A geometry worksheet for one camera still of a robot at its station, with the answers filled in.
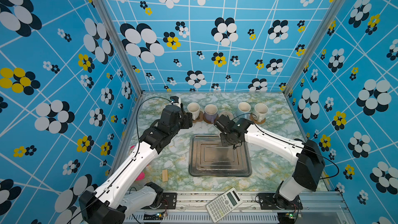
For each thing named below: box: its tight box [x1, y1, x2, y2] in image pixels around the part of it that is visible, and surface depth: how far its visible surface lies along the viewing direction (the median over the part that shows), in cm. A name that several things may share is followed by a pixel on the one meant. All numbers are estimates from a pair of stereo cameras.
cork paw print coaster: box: [192, 110, 204, 123], surface depth 107 cm
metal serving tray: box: [188, 133, 252, 178], surface depth 91 cm
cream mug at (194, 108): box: [187, 102, 201, 121], surface depth 100 cm
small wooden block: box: [162, 169, 169, 182], surface depth 82 cm
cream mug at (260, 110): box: [252, 102, 269, 123], surface depth 101 cm
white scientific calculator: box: [205, 187, 244, 223], surface depth 74 cm
